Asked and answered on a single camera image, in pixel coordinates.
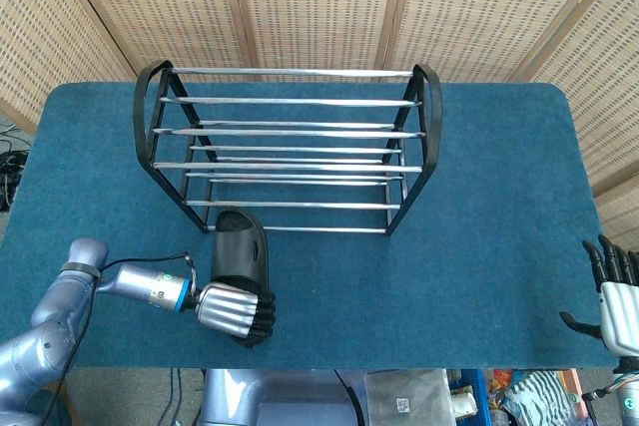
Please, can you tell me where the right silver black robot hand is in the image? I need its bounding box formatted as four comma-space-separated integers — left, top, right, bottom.
558, 234, 639, 360

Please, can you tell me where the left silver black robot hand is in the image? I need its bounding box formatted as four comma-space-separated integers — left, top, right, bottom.
192, 283, 277, 349

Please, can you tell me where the black rubber slipper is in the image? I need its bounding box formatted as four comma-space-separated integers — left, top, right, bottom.
209, 210, 272, 350

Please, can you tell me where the black chrome shoe rack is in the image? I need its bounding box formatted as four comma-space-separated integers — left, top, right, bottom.
133, 60, 444, 237

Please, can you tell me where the silver-blue robot torso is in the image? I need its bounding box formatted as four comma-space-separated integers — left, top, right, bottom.
199, 368, 365, 426

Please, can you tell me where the black white striped cloth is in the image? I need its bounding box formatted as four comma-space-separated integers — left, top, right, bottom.
503, 370, 581, 426

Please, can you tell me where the blue plastic crate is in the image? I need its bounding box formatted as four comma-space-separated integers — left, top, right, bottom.
446, 368, 489, 426

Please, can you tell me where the blue carpet mat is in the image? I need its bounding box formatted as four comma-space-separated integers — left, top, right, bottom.
0, 80, 623, 371

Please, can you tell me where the gray pouch with QR label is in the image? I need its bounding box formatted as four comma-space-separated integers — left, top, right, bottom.
363, 369, 456, 421

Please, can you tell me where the woven bamboo folding screen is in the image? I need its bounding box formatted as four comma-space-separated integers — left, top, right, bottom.
0, 0, 639, 257

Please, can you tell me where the thin dark hanging cable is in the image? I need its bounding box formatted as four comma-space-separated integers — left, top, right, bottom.
166, 368, 184, 418

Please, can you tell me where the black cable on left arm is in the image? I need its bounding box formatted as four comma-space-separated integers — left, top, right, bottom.
38, 251, 200, 426

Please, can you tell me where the black cable on torso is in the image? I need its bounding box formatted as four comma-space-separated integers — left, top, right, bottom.
333, 369, 369, 421

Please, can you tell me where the black floor cable bundle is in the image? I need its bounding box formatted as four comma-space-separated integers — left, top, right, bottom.
0, 124, 32, 213

